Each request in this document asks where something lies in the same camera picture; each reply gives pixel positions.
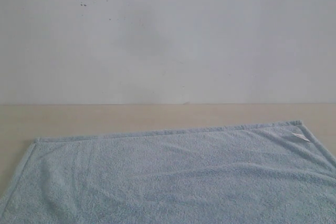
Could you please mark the light blue terry towel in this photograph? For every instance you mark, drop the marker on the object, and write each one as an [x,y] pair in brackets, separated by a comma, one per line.
[260,173]

